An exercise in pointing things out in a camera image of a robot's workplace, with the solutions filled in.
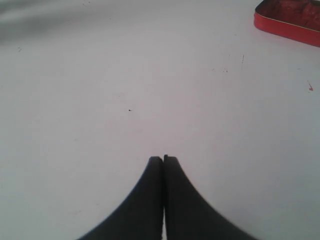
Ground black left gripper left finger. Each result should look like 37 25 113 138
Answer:
81 156 164 240

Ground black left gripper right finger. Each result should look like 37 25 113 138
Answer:
163 155 254 240

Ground red ink pad tin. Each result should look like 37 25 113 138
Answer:
253 0 320 47

